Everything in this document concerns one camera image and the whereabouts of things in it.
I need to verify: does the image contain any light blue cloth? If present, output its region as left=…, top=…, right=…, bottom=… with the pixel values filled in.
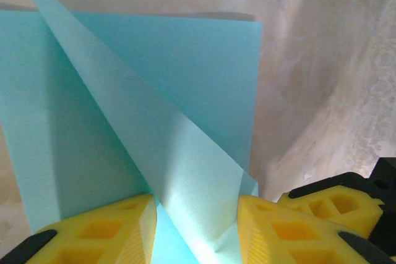
left=0, top=0, right=264, bottom=264

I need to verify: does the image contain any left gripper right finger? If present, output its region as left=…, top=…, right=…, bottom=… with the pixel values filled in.
left=236, top=195, right=396, bottom=264

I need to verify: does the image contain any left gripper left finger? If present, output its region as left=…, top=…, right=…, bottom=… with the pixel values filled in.
left=0, top=194, right=158, bottom=264

